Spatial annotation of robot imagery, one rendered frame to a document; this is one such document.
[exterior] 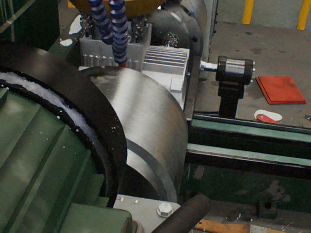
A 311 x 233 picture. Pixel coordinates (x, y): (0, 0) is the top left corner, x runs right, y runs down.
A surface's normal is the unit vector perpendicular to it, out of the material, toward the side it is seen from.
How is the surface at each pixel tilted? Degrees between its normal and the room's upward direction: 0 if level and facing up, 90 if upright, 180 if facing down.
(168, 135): 54
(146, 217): 0
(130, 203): 0
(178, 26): 90
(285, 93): 4
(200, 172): 90
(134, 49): 90
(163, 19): 90
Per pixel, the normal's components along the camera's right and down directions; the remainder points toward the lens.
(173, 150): 0.90, -0.26
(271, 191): -0.15, 0.58
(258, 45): 0.05, -0.80
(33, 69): 0.43, -0.70
